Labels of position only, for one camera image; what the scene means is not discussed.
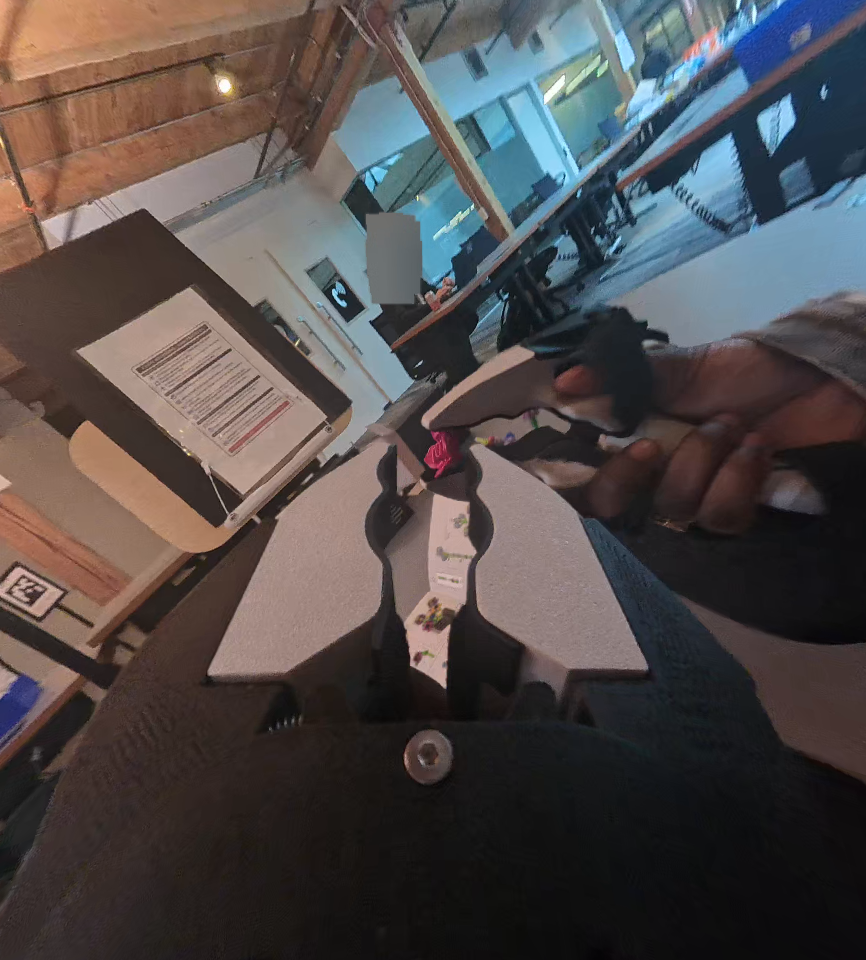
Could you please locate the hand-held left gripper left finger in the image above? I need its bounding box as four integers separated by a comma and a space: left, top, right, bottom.
208, 442, 413, 723

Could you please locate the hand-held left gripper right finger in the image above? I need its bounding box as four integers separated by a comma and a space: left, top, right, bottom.
446, 444, 651, 723

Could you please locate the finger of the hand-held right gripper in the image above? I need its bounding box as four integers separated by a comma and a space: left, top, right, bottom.
420, 345, 576, 438

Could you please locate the red flower lego piece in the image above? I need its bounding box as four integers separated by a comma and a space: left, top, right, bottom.
424, 429, 465, 479

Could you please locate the lego instruction booklet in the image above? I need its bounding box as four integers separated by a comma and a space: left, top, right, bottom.
403, 491, 480, 690

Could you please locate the person's right forearm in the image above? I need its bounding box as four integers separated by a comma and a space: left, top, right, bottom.
748, 276, 866, 445

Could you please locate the person's right hand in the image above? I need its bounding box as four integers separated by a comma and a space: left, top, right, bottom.
551, 339, 866, 535

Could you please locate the long wooden table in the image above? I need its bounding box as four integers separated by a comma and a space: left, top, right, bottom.
391, 75, 866, 354

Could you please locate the black foam pad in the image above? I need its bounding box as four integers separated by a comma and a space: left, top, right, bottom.
613, 442, 866, 648

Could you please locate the laminated instruction sheet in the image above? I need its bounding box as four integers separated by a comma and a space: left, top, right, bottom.
75, 287, 330, 498

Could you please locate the black white fiducial marker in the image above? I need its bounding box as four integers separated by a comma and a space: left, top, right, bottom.
0, 562, 70, 621

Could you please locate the blue plastic bin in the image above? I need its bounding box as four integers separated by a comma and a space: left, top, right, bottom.
733, 0, 866, 85

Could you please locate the wooden board with black panel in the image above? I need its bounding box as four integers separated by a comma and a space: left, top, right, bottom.
0, 210, 355, 555

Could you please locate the wall sign with phone icon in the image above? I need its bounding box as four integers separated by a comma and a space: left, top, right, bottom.
305, 257, 368, 325

